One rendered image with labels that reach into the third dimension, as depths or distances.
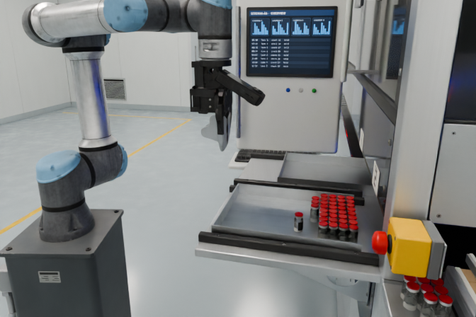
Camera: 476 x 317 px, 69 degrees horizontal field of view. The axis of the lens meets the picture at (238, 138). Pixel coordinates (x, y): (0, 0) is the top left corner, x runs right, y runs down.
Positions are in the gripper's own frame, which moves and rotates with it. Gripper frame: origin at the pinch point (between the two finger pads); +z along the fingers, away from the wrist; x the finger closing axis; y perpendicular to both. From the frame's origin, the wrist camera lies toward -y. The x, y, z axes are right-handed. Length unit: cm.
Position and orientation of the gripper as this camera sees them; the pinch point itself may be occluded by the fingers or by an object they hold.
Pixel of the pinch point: (225, 146)
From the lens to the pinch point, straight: 83.0
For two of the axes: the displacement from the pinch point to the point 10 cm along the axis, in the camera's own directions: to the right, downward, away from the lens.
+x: -2.3, 2.7, -9.4
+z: 0.0, 9.6, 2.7
